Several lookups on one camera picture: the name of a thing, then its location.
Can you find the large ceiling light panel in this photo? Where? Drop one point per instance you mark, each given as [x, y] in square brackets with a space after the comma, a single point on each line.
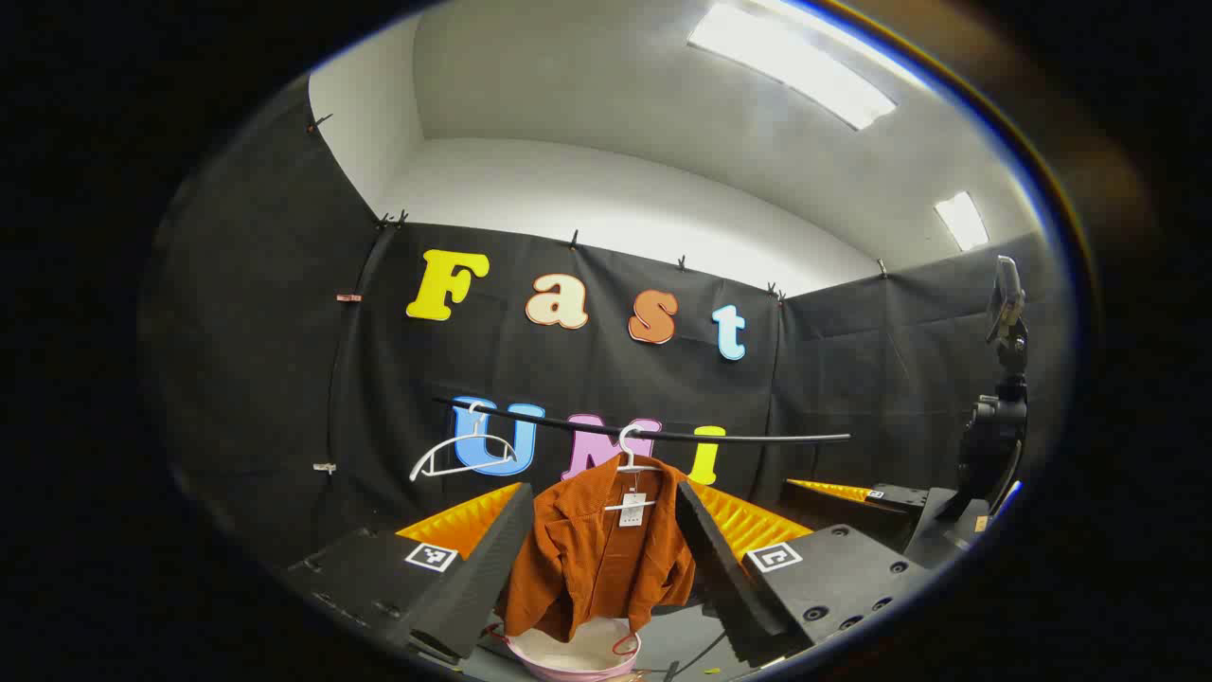
[795, 66]

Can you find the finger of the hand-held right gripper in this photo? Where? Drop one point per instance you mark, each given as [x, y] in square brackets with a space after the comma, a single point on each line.
[843, 516]

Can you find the small ceiling light panel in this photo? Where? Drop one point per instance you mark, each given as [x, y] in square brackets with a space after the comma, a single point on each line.
[961, 222]

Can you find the pink laundry hamper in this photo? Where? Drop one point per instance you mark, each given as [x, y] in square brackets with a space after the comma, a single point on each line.
[568, 654]

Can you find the white clothes hanger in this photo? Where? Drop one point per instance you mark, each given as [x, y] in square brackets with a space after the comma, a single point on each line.
[628, 461]
[471, 438]

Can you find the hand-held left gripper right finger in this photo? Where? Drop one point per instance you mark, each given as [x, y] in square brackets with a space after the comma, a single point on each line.
[720, 578]

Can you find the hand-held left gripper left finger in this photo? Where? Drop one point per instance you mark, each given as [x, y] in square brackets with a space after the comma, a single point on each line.
[483, 568]

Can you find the black clothes rack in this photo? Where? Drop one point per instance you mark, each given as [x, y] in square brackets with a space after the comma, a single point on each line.
[663, 435]

